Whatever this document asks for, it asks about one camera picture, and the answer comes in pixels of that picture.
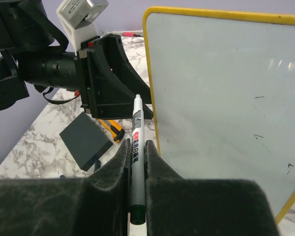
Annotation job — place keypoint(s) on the blue handled cutting pliers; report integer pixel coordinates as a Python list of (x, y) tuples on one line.
[(97, 165)]

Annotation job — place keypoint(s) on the yellow utility knife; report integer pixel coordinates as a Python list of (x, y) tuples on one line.
[(114, 128)]

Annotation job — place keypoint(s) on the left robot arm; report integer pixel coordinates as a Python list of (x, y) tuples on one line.
[(34, 51)]

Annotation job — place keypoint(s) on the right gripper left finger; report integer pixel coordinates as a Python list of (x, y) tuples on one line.
[(92, 206)]

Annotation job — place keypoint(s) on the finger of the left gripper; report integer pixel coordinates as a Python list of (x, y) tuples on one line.
[(128, 79), (113, 99)]

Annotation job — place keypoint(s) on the yellow framed whiteboard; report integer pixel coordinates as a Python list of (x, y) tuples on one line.
[(223, 95)]

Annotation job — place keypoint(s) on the red marker on rail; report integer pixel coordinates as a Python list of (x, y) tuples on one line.
[(130, 34)]

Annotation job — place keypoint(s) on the white whiteboard marker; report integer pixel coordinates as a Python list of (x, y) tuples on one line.
[(137, 201)]

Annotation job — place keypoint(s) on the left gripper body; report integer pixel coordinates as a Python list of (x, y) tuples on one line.
[(84, 69)]

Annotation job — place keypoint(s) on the left black pad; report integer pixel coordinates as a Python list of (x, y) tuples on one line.
[(85, 141)]

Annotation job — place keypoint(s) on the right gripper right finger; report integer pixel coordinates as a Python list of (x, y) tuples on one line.
[(202, 207)]

